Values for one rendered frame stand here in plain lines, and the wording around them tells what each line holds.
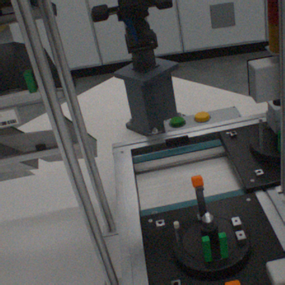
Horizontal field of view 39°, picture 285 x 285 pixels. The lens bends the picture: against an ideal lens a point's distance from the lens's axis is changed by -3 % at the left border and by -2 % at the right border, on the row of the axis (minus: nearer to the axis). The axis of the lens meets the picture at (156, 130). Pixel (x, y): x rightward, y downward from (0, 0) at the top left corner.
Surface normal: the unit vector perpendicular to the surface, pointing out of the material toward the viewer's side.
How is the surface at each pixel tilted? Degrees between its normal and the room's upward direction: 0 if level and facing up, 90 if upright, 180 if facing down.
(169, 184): 0
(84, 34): 90
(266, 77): 90
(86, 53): 90
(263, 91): 90
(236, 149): 0
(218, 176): 0
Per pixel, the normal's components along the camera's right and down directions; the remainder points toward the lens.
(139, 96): -0.70, 0.46
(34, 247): -0.16, -0.84
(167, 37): 0.00, 0.51
